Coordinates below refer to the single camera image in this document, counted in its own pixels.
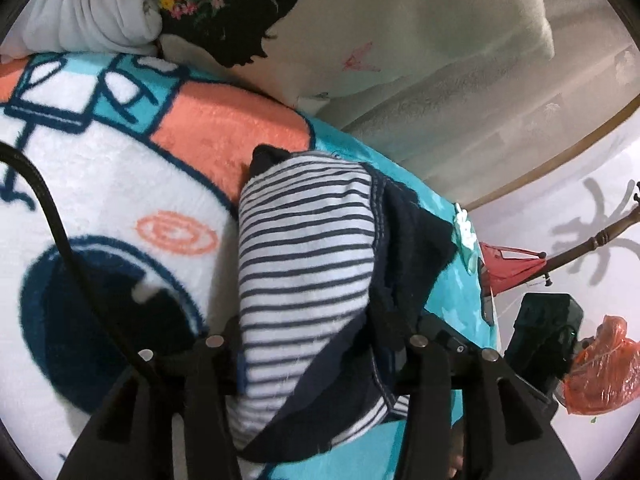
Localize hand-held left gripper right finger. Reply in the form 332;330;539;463
392;312;581;480

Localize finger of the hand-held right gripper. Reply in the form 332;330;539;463
432;329;506;361

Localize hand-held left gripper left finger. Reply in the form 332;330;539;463
57;315;246;480

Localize navy striped pants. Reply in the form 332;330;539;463
225;144;458;466

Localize dark phone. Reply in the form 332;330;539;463
479;257;497;322

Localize orange plastic bag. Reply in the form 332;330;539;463
564;315;640;416

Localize red bag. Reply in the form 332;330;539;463
479;241;547;293

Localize wooden coat rack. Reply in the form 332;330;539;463
542;180;640;288

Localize white glove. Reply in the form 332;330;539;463
454;204;477;251

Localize beige covered sofa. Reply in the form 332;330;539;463
320;0;640;211

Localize teal printed plush blanket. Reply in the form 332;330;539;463
0;50;501;480

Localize beige floral print cushion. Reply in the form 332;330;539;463
97;0;556;111

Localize white bundled cloth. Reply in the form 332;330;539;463
0;0;163;58

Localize black cable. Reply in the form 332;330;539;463
0;142;171;401

